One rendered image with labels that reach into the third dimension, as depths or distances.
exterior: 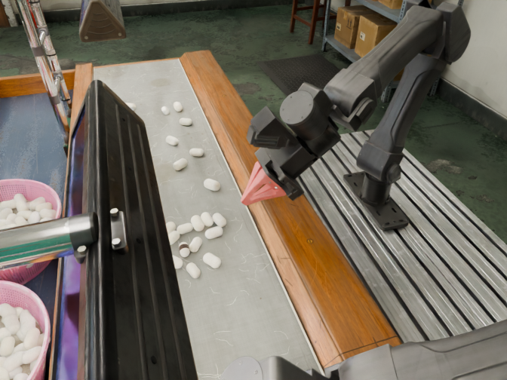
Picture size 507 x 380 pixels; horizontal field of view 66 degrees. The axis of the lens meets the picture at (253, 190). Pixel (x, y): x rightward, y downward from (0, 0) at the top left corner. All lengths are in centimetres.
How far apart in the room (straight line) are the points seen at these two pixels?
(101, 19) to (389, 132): 59
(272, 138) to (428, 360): 40
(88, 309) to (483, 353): 27
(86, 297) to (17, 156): 104
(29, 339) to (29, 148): 69
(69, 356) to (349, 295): 48
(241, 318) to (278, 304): 6
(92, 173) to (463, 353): 30
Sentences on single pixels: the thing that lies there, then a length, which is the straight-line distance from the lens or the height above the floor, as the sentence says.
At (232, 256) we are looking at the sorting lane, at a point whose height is 74.
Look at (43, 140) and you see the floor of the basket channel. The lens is 130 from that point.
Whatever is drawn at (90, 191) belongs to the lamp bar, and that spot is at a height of 111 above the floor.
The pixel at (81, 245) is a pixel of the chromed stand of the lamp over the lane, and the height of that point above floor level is 111.
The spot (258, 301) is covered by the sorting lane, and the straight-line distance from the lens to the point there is 66.
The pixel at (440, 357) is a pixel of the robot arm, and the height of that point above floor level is 99.
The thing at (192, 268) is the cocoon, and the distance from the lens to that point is 69.
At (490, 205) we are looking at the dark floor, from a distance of 226.
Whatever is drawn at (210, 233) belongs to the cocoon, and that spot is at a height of 76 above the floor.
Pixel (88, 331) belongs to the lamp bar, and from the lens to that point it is 21.
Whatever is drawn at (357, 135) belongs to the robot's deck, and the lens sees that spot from 122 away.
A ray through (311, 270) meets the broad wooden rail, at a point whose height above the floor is 76.
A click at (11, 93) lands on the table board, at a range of 162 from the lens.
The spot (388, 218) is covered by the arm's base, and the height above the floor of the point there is 68.
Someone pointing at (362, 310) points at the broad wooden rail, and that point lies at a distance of 64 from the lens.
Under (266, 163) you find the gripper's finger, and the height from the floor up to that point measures 89.
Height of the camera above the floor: 128
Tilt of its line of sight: 39 degrees down
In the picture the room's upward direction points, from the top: straight up
